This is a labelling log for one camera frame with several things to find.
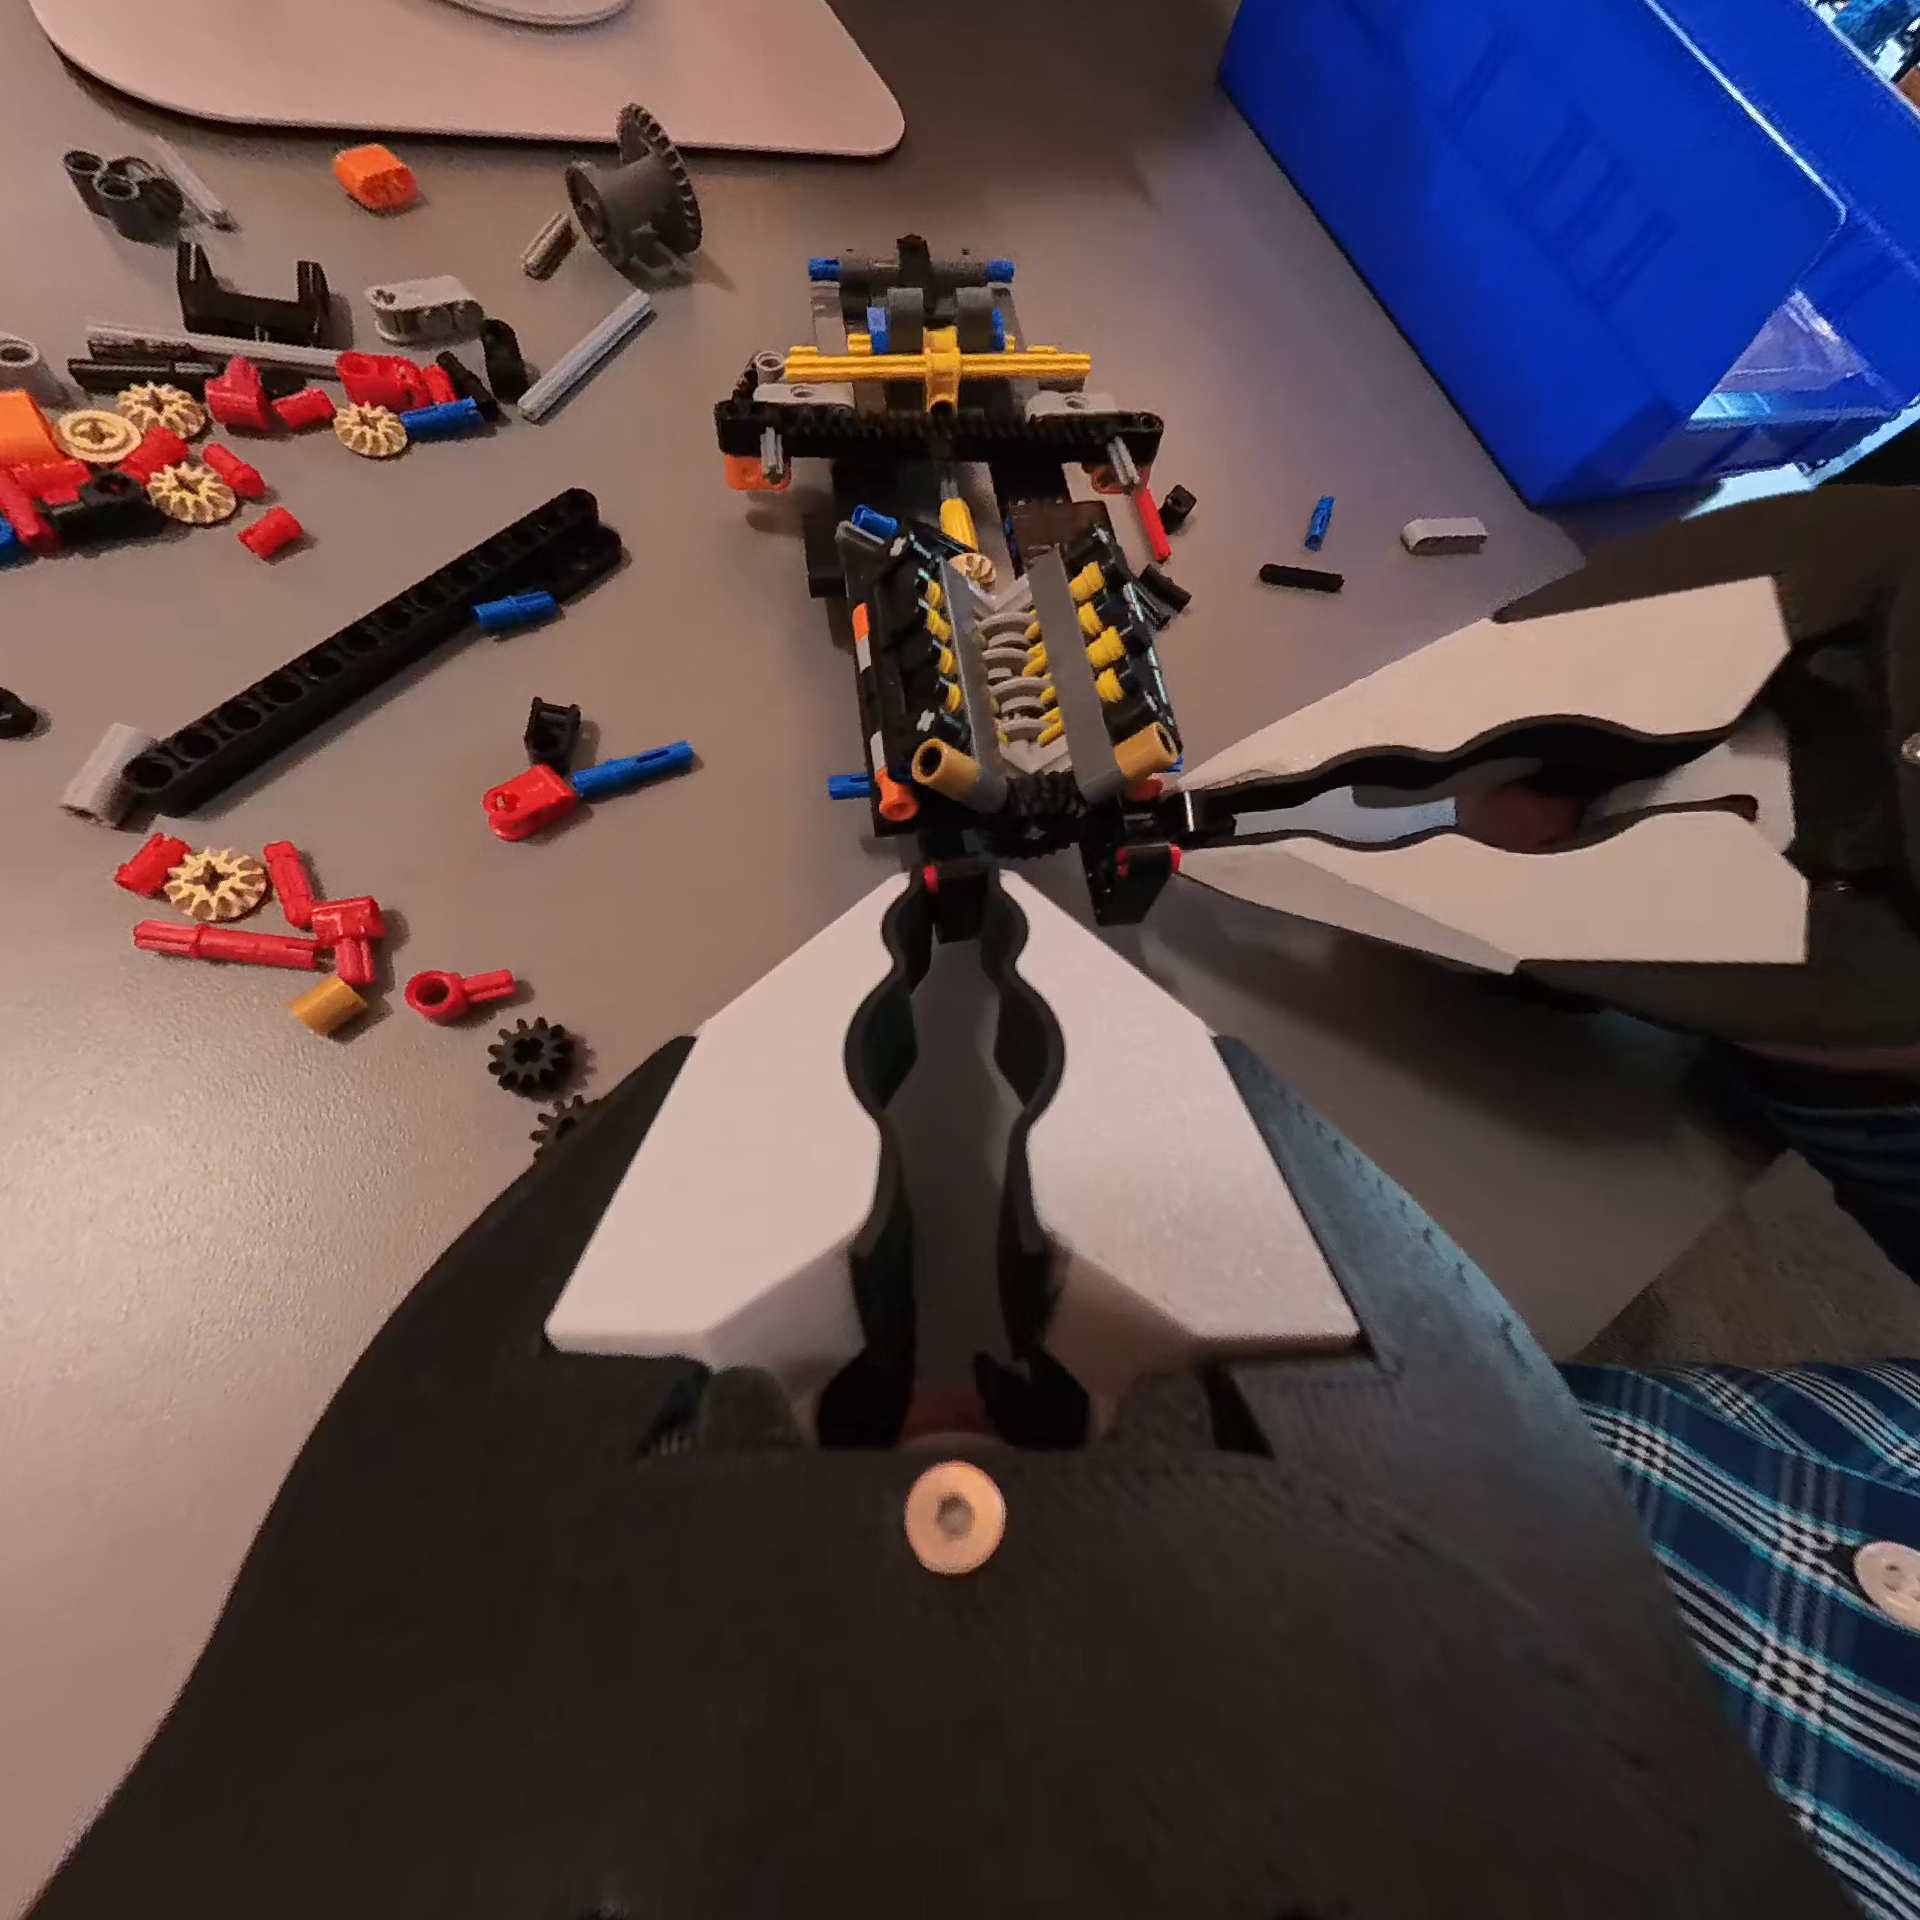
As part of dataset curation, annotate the thin grey lego axle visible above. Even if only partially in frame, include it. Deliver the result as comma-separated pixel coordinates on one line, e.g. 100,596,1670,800
148,137,237,233

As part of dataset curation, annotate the light grey lego liftarm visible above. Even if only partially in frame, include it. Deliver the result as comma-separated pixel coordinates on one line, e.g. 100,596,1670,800
363,274,487,347

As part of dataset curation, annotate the blue plastic bin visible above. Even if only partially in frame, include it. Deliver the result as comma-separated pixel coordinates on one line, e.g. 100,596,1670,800
1217,0,1920,510

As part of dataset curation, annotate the grey desk mat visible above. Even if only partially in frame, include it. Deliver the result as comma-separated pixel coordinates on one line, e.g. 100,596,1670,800
28,0,907,161

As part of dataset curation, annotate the long red lego axle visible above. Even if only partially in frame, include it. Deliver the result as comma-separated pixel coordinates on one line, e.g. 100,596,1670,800
133,920,324,973

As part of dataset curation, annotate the person's right forearm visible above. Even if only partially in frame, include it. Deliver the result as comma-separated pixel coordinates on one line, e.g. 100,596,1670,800
1710,1044,1920,1277

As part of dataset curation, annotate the light grey lego connector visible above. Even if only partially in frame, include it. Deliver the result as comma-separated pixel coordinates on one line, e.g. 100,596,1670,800
61,723,161,823

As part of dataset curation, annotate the pile of small lego pieces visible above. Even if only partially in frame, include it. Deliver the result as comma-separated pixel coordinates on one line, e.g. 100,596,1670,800
0,339,488,564

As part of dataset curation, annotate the black lego bracket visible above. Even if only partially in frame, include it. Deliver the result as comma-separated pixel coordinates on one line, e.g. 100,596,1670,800
175,240,334,347

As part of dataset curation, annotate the dark grey lego differential gear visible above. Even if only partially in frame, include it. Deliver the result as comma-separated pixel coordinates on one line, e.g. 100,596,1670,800
567,104,704,291

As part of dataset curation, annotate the lego car chassis assembly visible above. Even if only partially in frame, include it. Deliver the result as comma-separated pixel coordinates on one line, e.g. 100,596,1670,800
715,236,1203,953

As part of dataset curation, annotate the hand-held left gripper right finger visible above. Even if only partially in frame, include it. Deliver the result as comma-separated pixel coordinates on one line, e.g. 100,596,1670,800
983,870,1363,1444

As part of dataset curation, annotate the long black lego beam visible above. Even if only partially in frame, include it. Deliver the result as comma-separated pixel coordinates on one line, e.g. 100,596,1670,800
121,486,624,820

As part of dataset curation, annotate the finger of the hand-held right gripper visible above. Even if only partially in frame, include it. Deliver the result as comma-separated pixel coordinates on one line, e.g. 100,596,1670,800
1178,579,1797,806
1164,787,1811,979

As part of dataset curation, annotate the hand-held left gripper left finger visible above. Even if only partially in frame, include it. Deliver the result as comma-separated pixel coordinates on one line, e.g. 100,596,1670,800
544,876,924,1421

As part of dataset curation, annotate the dark grey double lego connector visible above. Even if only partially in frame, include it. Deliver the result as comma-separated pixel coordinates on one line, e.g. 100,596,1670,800
63,147,187,243

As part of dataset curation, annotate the long grey lego rack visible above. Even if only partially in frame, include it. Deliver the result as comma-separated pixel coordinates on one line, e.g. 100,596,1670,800
87,320,347,377

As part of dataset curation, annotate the person's plaid shirt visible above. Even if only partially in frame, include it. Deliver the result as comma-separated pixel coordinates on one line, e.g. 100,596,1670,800
1561,1357,1920,1920

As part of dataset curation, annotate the tan lego bevel gear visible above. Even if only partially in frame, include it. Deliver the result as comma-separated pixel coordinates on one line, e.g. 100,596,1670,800
164,847,273,920

